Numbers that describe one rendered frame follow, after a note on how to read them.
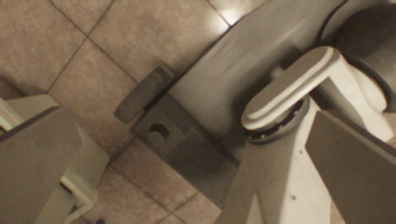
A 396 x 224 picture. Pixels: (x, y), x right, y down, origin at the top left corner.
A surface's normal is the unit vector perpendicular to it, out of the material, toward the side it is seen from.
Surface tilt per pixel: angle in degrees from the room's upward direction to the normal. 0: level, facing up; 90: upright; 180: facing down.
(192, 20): 0
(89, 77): 0
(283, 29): 0
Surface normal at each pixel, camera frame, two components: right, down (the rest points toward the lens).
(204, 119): -0.05, 0.34
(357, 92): -0.32, 0.04
